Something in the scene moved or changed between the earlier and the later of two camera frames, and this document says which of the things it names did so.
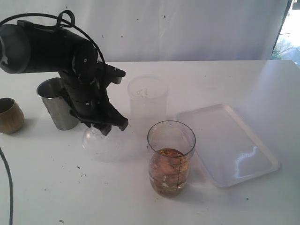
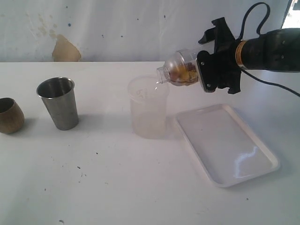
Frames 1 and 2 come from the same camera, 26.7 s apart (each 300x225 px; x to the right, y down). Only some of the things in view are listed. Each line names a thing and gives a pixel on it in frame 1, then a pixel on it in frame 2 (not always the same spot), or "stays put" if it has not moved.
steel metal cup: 55,96 stays put
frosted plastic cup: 148,94 stays put
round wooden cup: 11,116 stays put
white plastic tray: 230,152 stays put
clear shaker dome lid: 95,142 -> 180,69
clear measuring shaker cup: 170,145 -> 209,47
